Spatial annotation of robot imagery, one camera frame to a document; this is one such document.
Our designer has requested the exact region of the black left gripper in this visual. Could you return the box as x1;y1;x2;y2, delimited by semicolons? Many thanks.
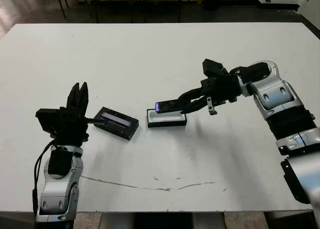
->
53;81;111;148

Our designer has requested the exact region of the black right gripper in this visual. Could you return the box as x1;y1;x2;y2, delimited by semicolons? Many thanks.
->
176;74;239;116

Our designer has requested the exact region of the black camera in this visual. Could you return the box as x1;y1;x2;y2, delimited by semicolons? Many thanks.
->
154;100;182;114

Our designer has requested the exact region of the black box lid with window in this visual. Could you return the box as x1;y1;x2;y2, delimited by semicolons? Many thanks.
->
92;106;140;141

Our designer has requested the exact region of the black box base white insert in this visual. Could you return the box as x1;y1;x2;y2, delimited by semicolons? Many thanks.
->
146;108;188;129

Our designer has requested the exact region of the black metal furniture leg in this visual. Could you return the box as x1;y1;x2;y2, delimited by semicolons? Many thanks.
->
54;0;70;20

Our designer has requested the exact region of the white door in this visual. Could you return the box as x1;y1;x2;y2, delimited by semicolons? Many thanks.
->
298;0;320;16

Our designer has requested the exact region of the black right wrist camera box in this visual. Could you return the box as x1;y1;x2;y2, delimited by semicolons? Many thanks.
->
201;58;228;79

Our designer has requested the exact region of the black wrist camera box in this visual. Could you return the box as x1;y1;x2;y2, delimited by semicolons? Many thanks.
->
35;108;61;134
201;58;228;79

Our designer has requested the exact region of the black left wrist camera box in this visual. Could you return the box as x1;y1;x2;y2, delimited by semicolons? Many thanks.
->
35;108;61;134

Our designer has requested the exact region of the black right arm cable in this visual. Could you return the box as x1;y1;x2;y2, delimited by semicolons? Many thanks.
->
226;65;253;76

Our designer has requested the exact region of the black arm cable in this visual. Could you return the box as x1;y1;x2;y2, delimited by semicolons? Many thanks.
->
31;141;55;213
226;65;253;76

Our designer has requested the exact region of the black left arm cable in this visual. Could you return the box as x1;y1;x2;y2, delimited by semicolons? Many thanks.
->
31;141;55;213

